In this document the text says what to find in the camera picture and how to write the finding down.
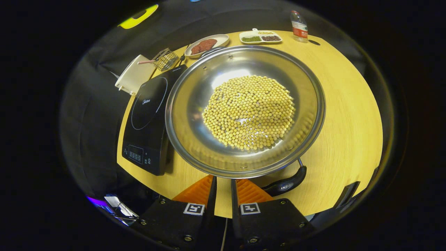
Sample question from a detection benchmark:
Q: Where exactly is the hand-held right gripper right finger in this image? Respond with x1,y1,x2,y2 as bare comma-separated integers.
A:
231,178,314,249

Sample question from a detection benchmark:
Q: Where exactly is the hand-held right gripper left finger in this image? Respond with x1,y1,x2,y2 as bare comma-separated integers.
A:
134,175,217,250

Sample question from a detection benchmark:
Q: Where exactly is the black induction cooktop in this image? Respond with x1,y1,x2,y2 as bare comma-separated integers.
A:
122,64,189,176

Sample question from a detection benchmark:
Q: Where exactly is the stainless steel pot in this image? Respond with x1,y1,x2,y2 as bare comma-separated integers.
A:
165,45,326,197

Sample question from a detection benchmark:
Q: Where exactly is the pile of yellow soybeans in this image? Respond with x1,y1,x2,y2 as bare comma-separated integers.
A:
202,75,296,151

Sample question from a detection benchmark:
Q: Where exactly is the white toaster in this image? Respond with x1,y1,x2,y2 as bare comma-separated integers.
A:
115,55,157,96

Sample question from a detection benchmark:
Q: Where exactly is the white divided bean dish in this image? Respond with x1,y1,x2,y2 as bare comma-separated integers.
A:
239,29,283,44

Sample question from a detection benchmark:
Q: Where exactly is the round white plate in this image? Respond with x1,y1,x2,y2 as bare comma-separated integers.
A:
184,34,230,58

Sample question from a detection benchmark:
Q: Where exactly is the clear plastic water bottle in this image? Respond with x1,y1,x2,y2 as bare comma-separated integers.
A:
291,10,309,43

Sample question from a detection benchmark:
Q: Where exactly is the thin white cable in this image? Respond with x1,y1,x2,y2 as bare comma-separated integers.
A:
220,218,229,251

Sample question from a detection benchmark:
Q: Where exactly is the metal wire basket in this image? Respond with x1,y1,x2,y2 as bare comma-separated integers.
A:
153,48,180,72

